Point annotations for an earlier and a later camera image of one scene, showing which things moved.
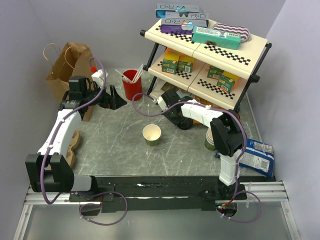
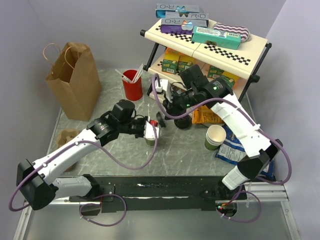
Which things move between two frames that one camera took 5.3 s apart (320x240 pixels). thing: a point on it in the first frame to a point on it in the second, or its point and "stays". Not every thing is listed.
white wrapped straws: x=137 y=76 stays
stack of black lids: x=185 y=124 stays
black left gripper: x=117 y=101 to x=143 y=119
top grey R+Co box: x=180 y=11 stays
